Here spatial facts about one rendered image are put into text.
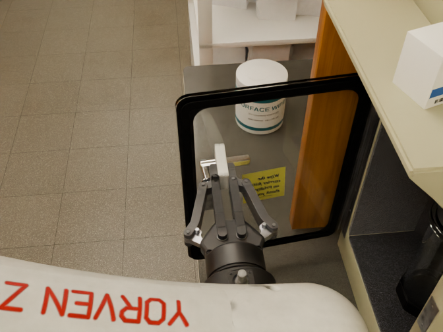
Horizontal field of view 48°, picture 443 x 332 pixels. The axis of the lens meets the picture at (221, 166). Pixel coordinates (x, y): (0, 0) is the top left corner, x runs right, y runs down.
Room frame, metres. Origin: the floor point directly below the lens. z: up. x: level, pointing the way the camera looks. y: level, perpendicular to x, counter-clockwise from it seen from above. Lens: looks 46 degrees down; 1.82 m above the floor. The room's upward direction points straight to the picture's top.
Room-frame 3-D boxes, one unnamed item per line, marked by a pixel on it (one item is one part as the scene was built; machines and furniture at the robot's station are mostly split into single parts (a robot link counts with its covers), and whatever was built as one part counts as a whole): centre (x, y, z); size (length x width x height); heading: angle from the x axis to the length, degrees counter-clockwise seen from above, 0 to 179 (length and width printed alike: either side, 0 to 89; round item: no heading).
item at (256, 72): (1.04, -0.10, 1.02); 0.13 x 0.13 x 0.15
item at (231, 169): (0.51, -0.02, 1.28); 0.05 x 0.03 x 0.01; 6
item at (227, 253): (0.37, -0.02, 1.28); 0.09 x 0.08 x 0.07; 6
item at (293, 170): (0.59, -0.08, 1.19); 0.30 x 0.01 x 0.40; 102
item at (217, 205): (0.44, 0.00, 1.28); 0.11 x 0.01 x 0.04; 7
